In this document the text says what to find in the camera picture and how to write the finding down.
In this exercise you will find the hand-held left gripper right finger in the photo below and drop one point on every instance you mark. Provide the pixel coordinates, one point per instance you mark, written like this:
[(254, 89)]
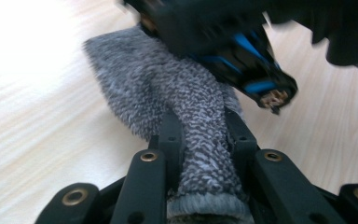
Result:
[(279, 186)]

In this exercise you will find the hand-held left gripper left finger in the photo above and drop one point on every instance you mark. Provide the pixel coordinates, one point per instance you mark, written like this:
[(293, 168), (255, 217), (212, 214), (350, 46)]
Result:
[(146, 186)]

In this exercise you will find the blue toy car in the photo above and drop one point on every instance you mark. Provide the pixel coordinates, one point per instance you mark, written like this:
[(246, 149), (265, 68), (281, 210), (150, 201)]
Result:
[(261, 87)]

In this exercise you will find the grey cloth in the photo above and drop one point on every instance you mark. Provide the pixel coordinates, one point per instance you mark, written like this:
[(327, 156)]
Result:
[(167, 93)]

